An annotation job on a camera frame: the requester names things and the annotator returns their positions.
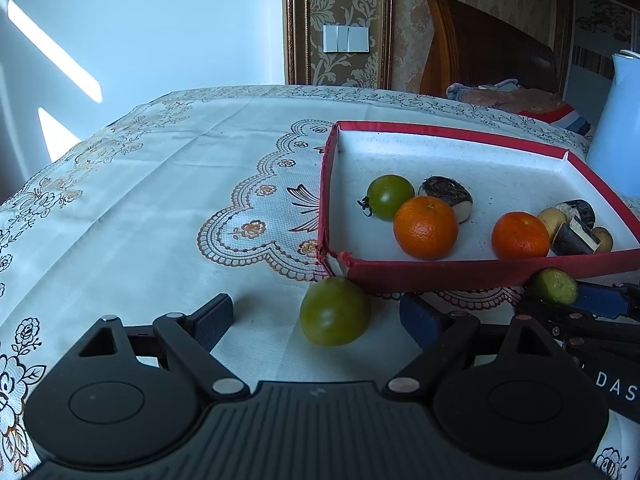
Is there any green cucumber piece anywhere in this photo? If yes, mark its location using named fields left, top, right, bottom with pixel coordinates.
left=529, top=268, right=579, bottom=307

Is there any dark peeled fruit chunk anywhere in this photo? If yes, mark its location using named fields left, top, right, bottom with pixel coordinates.
left=418, top=176, right=473, bottom=223

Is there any green tomato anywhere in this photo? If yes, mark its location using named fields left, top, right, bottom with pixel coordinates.
left=358, top=174, right=414, bottom=221

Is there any small brown longan fruit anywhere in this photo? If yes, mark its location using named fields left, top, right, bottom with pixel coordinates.
left=592, top=226, right=614, bottom=254

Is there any purple eggplant piece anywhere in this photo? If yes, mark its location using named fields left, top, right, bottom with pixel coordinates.
left=551, top=217, right=600, bottom=256

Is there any pale yellow small fruit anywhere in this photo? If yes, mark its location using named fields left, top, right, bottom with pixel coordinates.
left=537, top=207, right=567, bottom=240

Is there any right orange mandarin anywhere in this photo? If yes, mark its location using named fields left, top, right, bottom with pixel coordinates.
left=491, top=211, right=550, bottom=260

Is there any orange mandarin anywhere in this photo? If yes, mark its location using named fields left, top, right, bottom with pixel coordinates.
left=393, top=196, right=459, bottom=260
left=491, top=211, right=550, bottom=260

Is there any left orange mandarin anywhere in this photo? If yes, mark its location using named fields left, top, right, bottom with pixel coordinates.
left=393, top=196, right=459, bottom=260

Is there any green tomato outside tray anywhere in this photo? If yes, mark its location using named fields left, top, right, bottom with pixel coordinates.
left=299, top=276, right=371, bottom=347

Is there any white floral tablecloth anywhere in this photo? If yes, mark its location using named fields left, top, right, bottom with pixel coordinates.
left=1, top=86, right=639, bottom=479

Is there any light blue electric kettle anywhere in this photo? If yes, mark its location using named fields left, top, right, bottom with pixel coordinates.
left=586, top=50, right=640, bottom=196

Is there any red shallow cardboard tray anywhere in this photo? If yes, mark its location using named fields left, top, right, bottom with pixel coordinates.
left=318, top=122, right=639, bottom=292

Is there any folded bedding pile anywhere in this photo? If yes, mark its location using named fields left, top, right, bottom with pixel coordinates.
left=446, top=78, right=594, bottom=136

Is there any wardrobe with patterned door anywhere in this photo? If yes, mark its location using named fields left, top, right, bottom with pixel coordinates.
left=563, top=0, right=639, bottom=122

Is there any white wall switch panel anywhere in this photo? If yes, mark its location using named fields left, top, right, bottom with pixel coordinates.
left=322, top=24, right=370, bottom=53

